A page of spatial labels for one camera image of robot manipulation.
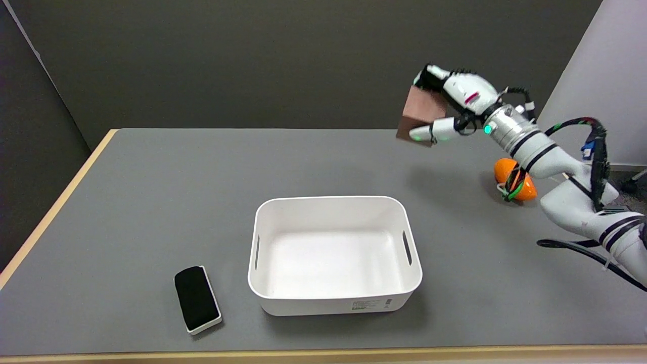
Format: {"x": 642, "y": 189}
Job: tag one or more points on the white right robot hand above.
{"x": 457, "y": 103}

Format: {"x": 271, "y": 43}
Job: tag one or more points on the wooden cube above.
{"x": 419, "y": 114}

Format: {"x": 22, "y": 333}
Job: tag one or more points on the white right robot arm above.
{"x": 561, "y": 177}

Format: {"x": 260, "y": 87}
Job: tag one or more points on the orange mango toy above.
{"x": 525, "y": 188}

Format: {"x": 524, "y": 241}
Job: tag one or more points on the white plastic storage bin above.
{"x": 333, "y": 255}

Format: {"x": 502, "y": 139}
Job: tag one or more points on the grey table mat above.
{"x": 283, "y": 242}

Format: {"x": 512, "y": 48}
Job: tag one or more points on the black whiteboard eraser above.
{"x": 196, "y": 299}

